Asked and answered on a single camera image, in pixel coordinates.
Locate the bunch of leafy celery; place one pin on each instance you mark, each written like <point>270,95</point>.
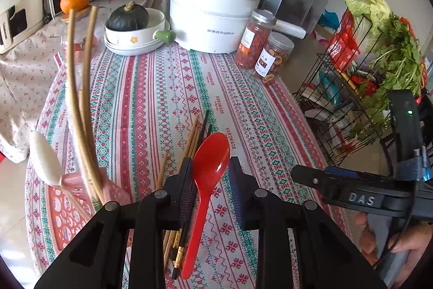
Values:
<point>402,52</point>

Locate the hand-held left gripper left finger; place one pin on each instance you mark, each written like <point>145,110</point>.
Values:
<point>187,194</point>

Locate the white plastic spoon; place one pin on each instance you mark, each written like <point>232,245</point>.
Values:
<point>44,157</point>

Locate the white floral cloth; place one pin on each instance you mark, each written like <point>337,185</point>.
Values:
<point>23,79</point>

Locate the striped patterned tablecloth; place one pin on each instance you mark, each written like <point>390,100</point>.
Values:
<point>152,99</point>

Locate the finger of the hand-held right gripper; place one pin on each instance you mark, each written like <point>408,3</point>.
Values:
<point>348,172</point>
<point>311,180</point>

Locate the white electric cooking pot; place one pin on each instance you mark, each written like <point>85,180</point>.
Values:
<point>203,18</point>

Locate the blue plastic bag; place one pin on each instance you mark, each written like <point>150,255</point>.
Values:
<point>330,18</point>

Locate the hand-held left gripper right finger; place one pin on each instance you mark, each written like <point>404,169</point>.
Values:
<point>236,187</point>

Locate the teal packet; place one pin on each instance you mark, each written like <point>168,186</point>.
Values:
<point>330,89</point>

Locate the dark green pumpkin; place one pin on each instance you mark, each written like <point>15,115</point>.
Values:
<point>127,20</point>

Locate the red plastic spoon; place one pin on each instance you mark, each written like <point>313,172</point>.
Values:
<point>211,157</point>

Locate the brown wooden chopstick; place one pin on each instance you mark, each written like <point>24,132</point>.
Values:
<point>87,48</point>
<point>68,65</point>

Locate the pink perforated utensil holder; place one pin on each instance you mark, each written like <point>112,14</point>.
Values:
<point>67,218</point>

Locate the jar of dried fruit slices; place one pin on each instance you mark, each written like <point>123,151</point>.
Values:
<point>270,62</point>

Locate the glass jar with wooden lid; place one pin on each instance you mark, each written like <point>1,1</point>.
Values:
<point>81,13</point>

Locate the jar of red dried fruit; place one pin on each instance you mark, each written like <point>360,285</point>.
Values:
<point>252,42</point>

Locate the person's right hand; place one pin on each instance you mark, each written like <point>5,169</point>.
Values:
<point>363,234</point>

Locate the red snack packet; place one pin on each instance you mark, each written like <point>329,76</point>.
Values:
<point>341,48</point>

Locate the napa cabbage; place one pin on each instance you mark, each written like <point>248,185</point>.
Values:
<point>372,9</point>

